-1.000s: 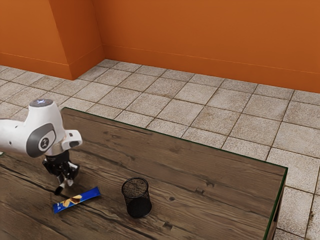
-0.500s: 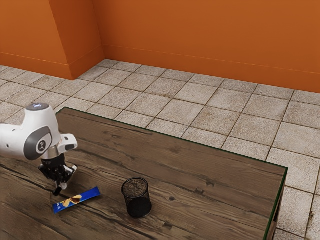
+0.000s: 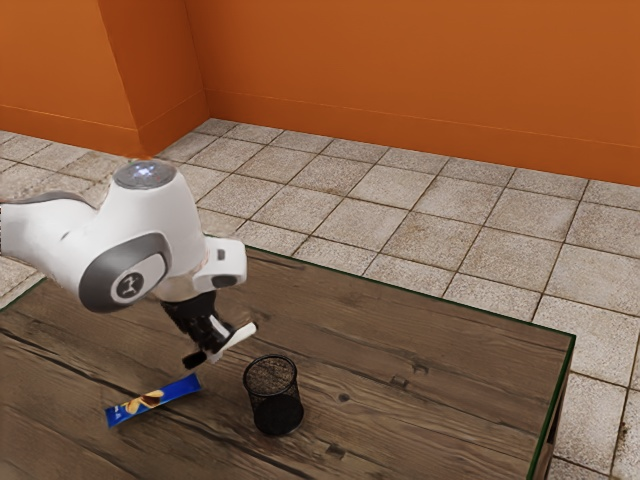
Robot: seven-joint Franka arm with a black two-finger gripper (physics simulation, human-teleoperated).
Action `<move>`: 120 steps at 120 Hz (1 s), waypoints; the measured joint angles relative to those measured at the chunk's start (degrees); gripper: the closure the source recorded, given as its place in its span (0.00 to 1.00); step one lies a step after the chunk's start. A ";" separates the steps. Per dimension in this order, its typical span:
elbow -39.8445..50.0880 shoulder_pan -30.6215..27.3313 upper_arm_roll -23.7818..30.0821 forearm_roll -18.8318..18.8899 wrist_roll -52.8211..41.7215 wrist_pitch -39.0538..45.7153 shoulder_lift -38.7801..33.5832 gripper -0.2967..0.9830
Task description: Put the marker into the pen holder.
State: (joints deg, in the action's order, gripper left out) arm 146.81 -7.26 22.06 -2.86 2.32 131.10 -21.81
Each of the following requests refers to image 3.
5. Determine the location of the black mesh pen holder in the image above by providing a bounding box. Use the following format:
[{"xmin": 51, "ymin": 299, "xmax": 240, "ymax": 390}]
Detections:
[{"xmin": 242, "ymin": 354, "xmax": 305, "ymax": 436}]

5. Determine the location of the blue snack packet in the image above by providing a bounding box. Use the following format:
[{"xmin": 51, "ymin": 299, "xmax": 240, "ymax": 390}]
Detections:
[{"xmin": 104, "ymin": 373, "xmax": 202, "ymax": 429}]

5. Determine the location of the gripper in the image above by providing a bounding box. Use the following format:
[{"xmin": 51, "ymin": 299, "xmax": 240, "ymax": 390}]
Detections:
[{"xmin": 160, "ymin": 292, "xmax": 258, "ymax": 368}]

